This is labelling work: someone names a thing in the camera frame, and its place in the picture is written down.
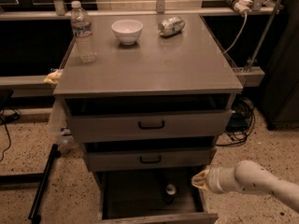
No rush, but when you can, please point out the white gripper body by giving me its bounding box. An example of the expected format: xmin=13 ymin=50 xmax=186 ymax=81
xmin=206 ymin=167 xmax=227 ymax=194

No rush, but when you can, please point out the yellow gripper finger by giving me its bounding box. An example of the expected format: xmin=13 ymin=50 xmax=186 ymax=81
xmin=192 ymin=170 xmax=208 ymax=180
xmin=192 ymin=180 xmax=206 ymax=190

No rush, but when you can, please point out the blue silver redbull can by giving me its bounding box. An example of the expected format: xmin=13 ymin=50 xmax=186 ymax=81
xmin=164 ymin=184 xmax=177 ymax=203

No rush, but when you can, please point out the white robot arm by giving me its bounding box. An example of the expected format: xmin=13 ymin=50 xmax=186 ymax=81
xmin=192 ymin=161 xmax=299 ymax=213

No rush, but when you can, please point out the grey middle drawer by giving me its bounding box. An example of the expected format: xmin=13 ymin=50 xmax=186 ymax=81
xmin=83 ymin=137 xmax=216 ymax=172

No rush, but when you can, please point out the grey drawer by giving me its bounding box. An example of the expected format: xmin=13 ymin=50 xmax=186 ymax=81
xmin=83 ymin=137 xmax=216 ymax=172
xmin=96 ymin=166 xmax=219 ymax=224
xmin=65 ymin=93 xmax=232 ymax=143

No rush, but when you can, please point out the grey bottom drawer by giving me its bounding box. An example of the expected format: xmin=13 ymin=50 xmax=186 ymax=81
xmin=96 ymin=166 xmax=219 ymax=224

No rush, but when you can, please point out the grey drawer cabinet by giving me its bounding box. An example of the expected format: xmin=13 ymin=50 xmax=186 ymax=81
xmin=52 ymin=13 xmax=244 ymax=224

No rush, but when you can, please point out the grey top drawer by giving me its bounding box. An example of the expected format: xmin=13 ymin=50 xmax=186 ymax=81
xmin=65 ymin=93 xmax=232 ymax=143

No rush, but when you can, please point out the silver soda can lying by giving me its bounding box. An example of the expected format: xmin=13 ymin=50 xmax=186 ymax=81
xmin=158 ymin=16 xmax=185 ymax=37

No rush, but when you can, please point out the clear plastic bag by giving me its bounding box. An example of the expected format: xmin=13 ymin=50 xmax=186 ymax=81
xmin=49 ymin=99 xmax=79 ymax=149

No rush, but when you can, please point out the black metal stand leg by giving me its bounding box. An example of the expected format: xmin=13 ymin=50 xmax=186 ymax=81
xmin=0 ymin=144 xmax=61 ymax=224

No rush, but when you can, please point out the white ceramic bowl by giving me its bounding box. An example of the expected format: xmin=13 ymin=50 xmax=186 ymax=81
xmin=111 ymin=20 xmax=143 ymax=45

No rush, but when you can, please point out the clear plastic water bottle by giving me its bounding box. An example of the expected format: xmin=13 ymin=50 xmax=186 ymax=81
xmin=71 ymin=1 xmax=96 ymax=63

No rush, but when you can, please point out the black cable bundle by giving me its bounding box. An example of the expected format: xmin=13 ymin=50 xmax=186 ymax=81
xmin=215 ymin=96 xmax=256 ymax=147

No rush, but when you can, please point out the white power cable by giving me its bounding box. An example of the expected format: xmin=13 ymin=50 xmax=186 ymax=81
xmin=221 ymin=11 xmax=249 ymax=55

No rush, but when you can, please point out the black cable on floor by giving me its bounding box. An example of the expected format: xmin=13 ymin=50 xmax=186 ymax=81
xmin=0 ymin=89 xmax=21 ymax=162

